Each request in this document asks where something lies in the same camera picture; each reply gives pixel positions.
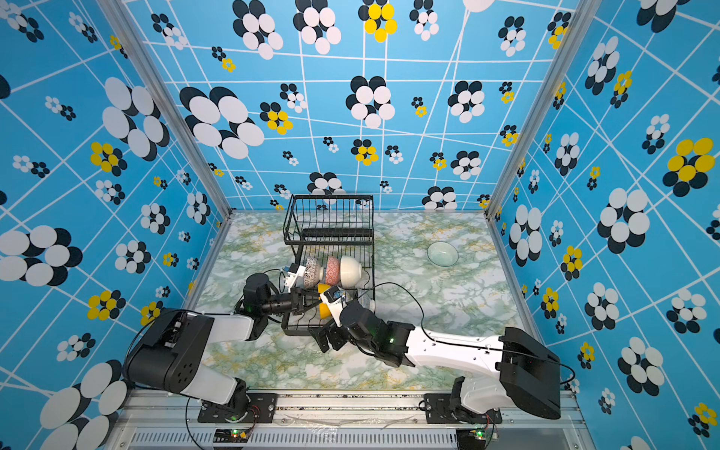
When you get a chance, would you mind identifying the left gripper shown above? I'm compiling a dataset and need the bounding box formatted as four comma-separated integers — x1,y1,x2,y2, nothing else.
261,289,327,319

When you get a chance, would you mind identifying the white red lattice bowl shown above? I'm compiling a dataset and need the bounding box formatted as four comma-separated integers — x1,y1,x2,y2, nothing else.
304,257,324,288

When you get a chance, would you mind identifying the black floral pink bowl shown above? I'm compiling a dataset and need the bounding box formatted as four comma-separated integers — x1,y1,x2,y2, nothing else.
324,256,341,286

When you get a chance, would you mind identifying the plain white bowl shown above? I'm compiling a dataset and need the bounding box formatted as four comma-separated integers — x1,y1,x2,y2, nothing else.
340,255,363,289

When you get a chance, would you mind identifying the pale green glass bowl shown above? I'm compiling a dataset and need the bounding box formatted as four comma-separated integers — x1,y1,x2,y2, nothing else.
427,242,459,267

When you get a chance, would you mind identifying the yellow bowl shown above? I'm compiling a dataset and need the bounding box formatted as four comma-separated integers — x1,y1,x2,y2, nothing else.
318,283,332,320

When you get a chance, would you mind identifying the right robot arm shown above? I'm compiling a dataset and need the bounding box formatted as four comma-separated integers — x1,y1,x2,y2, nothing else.
322,299,561,420

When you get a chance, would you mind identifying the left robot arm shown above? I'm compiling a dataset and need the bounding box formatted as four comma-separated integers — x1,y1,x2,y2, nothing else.
123,273,306,424

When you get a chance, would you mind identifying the black two-tier dish rack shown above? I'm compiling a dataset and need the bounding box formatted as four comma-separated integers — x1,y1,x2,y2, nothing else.
281,194,376,337

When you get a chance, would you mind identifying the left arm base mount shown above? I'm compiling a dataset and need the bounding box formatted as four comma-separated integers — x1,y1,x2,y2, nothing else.
197,393,279,424

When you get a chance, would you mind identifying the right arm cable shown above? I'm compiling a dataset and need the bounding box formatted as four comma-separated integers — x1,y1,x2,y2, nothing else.
359,280,578,386

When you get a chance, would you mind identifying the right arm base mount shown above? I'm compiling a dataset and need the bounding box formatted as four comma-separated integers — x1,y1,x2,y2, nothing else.
418,394,503,425

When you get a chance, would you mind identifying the aluminium front rail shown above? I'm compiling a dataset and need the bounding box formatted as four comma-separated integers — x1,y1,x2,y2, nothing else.
106,390,596,449

